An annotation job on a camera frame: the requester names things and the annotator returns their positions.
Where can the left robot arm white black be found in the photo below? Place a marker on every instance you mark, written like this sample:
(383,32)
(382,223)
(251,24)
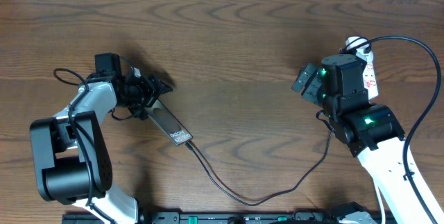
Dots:
(72,163)

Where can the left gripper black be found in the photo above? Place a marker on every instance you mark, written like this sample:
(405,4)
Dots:
(150,90)

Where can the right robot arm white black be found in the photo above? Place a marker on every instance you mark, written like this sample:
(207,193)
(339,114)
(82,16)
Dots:
(343,86)

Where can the white power strip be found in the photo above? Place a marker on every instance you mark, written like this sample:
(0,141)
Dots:
(365,52)

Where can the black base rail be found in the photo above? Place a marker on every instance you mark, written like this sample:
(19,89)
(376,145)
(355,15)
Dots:
(194,218)

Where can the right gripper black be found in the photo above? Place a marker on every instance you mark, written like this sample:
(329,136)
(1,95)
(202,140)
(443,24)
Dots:
(310,91)

